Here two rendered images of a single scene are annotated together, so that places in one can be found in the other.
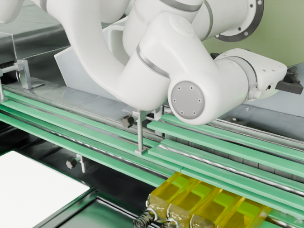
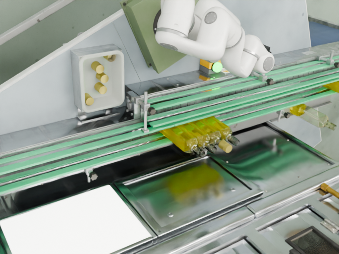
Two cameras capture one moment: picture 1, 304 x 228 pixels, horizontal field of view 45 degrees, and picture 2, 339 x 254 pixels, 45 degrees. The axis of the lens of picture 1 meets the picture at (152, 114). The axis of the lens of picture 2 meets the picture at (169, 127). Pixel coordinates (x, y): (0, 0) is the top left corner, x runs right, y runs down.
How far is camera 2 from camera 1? 1.39 m
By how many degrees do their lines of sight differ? 64
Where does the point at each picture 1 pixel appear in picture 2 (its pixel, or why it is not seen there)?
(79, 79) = (8, 122)
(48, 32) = not seen: outside the picture
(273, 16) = not seen: hidden behind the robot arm
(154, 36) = (258, 45)
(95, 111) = (71, 132)
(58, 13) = (240, 46)
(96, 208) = (134, 186)
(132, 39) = not seen: hidden behind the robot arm
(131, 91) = (249, 69)
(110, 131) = (104, 136)
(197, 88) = (271, 58)
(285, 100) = (179, 66)
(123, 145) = (130, 134)
